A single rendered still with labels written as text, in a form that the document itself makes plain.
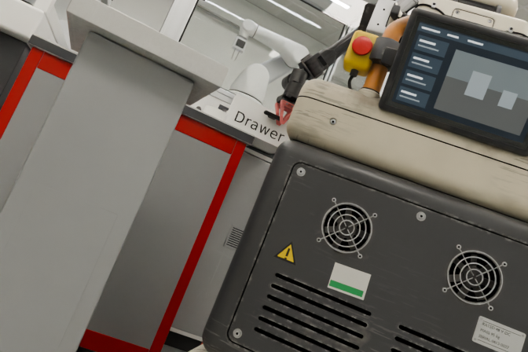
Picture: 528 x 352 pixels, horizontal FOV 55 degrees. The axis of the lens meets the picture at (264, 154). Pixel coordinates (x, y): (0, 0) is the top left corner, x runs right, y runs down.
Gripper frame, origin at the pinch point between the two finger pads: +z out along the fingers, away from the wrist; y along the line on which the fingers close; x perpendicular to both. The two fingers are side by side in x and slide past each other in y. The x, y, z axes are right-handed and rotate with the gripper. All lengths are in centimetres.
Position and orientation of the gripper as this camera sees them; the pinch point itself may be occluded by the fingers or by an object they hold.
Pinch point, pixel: (280, 122)
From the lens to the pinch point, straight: 174.2
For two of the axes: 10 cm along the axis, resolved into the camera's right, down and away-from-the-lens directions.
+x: -8.8, -4.0, -2.6
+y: -3.1, 0.6, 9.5
